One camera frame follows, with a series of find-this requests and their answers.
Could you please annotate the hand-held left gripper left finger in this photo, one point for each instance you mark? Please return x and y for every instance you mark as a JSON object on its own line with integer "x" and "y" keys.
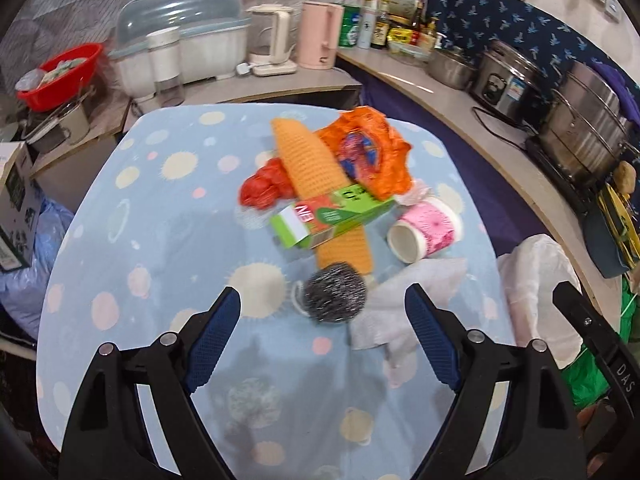
{"x": 215, "y": 340}

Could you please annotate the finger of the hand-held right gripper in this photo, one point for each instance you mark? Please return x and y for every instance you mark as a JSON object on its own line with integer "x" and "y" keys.
{"x": 595, "y": 327}

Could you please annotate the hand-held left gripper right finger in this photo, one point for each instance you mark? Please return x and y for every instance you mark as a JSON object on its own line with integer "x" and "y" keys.
{"x": 432, "y": 340}

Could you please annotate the white paper towel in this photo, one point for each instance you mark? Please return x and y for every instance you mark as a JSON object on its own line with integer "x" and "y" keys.
{"x": 395, "y": 300}

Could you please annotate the steel wool scrubber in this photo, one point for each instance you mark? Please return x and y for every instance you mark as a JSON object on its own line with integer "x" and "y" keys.
{"x": 332, "y": 290}

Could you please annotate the pink floral tape roll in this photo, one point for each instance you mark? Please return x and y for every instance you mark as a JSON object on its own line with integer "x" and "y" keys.
{"x": 435, "y": 225}

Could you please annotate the green cardboard box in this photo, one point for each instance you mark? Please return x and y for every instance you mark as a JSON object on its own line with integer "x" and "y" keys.
{"x": 350, "y": 207}

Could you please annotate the red plastic bag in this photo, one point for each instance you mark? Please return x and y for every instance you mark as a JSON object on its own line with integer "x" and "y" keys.
{"x": 260, "y": 187}

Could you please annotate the orange plastic bag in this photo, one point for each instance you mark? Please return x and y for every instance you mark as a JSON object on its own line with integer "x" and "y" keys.
{"x": 390, "y": 160}

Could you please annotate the orange knitted cloth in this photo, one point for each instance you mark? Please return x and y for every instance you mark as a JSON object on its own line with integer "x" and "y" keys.
{"x": 300, "y": 160}

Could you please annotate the green plastic bag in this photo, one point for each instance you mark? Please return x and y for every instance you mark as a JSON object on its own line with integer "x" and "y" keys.
{"x": 585, "y": 380}

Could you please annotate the dark blue tray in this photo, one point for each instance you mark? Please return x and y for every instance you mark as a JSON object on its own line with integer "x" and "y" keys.
{"x": 605, "y": 250}

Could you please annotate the blue dotted tablecloth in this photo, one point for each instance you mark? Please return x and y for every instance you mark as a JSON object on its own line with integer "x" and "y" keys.
{"x": 175, "y": 260}

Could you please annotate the black induction cooker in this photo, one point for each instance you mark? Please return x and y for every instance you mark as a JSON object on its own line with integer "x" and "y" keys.
{"x": 565, "y": 175}

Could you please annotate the blue plastic bag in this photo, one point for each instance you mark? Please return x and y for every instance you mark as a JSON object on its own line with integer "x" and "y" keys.
{"x": 35, "y": 285}

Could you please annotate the large steel steamer pot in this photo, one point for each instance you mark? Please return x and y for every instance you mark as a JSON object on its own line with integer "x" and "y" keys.
{"x": 585, "y": 120}

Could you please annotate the dark purple cloth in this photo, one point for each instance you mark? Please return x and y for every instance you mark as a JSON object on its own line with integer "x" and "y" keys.
{"x": 450, "y": 125}

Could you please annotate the printed cardboard box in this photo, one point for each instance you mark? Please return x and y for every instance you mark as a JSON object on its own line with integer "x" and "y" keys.
{"x": 17, "y": 210}

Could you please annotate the steel rice cooker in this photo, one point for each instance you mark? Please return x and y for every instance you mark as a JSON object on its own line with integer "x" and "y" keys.
{"x": 505, "y": 85}

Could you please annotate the small steel saucepan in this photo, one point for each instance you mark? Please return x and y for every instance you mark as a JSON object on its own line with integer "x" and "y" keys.
{"x": 70, "y": 122}

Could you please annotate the white power plug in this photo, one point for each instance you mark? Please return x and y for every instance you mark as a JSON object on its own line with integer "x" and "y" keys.
{"x": 242, "y": 70}

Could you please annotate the steel bowl with lid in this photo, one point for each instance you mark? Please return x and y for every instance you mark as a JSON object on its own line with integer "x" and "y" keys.
{"x": 450, "y": 67}

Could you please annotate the white dish rack with cover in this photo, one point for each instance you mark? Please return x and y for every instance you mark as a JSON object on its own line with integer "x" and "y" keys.
{"x": 210, "y": 50}

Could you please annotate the red plastic basin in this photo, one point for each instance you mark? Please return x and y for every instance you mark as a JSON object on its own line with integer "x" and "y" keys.
{"x": 60, "y": 85}

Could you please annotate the yellow label jar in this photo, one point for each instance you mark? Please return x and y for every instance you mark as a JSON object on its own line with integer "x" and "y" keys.
{"x": 400, "y": 35}

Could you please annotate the glass electric kettle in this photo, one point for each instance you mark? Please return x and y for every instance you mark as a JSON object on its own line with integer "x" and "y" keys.
{"x": 270, "y": 35}

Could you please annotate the dark soy sauce bottle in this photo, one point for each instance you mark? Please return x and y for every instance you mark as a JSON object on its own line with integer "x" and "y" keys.
{"x": 380, "y": 25}

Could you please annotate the pink electric kettle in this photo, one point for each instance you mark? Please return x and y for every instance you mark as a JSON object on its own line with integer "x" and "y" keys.
{"x": 317, "y": 35}

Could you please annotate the green tin can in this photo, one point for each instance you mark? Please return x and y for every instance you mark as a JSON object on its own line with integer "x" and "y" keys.
{"x": 350, "y": 27}

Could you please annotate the white seasoning bottle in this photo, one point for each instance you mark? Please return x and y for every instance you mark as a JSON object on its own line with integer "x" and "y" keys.
{"x": 366, "y": 22}

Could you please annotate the navy printed cloth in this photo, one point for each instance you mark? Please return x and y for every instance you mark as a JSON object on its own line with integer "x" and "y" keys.
{"x": 500, "y": 15}

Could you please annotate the cardboard carton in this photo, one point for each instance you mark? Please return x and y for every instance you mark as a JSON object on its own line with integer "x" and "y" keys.
{"x": 397, "y": 0}

